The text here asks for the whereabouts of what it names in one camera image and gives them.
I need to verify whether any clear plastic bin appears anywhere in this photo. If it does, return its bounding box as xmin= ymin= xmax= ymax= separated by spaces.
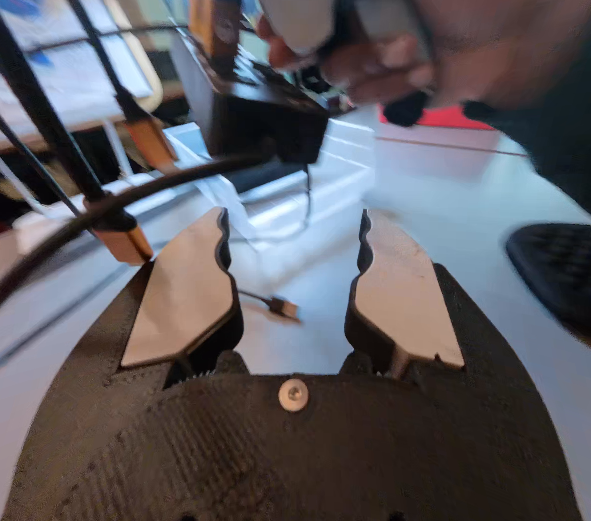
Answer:
xmin=104 ymin=122 xmax=376 ymax=254

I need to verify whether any black cable with silver plug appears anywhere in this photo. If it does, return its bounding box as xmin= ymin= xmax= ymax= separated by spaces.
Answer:
xmin=237 ymin=289 xmax=304 ymax=324

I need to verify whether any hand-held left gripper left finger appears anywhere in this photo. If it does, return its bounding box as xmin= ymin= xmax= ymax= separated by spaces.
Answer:
xmin=120 ymin=207 xmax=244 ymax=369

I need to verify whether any grey usb hub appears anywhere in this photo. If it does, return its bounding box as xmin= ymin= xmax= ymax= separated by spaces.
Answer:
xmin=171 ymin=29 xmax=330 ymax=165

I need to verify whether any red plastic bin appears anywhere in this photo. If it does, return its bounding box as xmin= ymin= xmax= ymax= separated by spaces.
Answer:
xmin=378 ymin=105 xmax=501 ymax=131

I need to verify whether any person's right hand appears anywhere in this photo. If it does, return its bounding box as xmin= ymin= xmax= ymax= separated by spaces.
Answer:
xmin=255 ymin=0 xmax=591 ymax=115

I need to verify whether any black cable with orange plug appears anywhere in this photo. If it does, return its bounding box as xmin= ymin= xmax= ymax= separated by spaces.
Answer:
xmin=21 ymin=0 xmax=180 ymax=174
xmin=0 ymin=15 xmax=154 ymax=266
xmin=187 ymin=0 xmax=243 ymax=71

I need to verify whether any thin black cable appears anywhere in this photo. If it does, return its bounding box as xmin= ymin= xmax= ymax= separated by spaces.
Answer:
xmin=249 ymin=163 xmax=315 ymax=245

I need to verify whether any thick black cable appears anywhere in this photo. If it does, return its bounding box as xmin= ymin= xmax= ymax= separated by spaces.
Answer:
xmin=0 ymin=153 xmax=280 ymax=305

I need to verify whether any black chair armrest pad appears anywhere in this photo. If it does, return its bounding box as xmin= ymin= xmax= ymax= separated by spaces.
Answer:
xmin=505 ymin=222 xmax=591 ymax=339

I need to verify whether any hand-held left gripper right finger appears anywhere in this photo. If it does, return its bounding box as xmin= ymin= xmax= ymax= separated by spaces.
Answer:
xmin=344 ymin=208 xmax=465 ymax=381

